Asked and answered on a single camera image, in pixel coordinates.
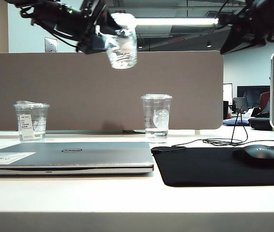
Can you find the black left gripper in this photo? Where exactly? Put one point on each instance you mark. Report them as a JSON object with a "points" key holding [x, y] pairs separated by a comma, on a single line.
{"points": [[90, 14]]}

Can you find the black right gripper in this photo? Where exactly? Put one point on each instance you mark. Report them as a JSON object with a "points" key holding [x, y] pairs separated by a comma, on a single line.
{"points": [[240, 41]]}

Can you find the short clear plastic cup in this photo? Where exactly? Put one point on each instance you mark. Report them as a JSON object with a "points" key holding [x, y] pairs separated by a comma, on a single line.
{"points": [[123, 48]]}

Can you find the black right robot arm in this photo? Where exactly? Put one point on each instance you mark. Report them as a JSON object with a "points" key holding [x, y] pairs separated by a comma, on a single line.
{"points": [[260, 12]]}

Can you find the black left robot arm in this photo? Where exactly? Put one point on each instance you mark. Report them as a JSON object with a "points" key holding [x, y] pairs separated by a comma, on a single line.
{"points": [[54, 17]]}

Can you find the tall clear Starbucks cup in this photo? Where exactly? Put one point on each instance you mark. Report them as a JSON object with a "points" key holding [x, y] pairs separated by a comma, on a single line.
{"points": [[156, 120]]}

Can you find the clear cup with white label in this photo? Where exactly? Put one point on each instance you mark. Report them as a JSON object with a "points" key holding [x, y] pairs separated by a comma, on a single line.
{"points": [[31, 123]]}

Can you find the silver Dell laptop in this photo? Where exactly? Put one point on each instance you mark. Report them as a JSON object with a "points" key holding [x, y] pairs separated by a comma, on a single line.
{"points": [[78, 159]]}

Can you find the dark-screen monitor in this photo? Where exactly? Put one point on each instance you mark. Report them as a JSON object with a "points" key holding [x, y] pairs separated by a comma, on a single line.
{"points": [[251, 94]]}

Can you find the white-screen monitor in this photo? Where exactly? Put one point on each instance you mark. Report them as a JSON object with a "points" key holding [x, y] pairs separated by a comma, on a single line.
{"points": [[228, 94]]}

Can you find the wide brown desk divider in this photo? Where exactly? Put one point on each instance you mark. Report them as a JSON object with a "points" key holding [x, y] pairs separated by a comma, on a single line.
{"points": [[78, 84]]}

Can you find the red office chair back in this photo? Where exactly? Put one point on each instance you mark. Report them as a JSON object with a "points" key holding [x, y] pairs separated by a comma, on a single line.
{"points": [[265, 100]]}

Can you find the long ceiling light strip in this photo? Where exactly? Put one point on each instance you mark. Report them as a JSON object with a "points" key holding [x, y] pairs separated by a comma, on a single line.
{"points": [[175, 21]]}

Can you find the blue checked cloth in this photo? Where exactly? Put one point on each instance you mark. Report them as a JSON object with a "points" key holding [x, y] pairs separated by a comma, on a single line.
{"points": [[232, 122]]}

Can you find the black bag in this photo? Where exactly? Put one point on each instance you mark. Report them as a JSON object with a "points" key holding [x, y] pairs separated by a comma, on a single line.
{"points": [[259, 123]]}

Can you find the divider support foot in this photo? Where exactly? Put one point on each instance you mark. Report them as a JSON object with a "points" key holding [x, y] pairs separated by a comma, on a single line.
{"points": [[197, 132]]}

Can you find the black computer mouse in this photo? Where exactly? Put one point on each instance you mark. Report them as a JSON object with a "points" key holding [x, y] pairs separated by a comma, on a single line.
{"points": [[257, 155]]}

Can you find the black mouse pad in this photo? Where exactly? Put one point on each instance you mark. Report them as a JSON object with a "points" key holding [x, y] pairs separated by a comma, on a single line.
{"points": [[199, 166]]}

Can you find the metal wall switch plate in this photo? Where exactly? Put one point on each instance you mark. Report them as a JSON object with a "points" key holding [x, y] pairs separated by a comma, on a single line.
{"points": [[51, 45]]}

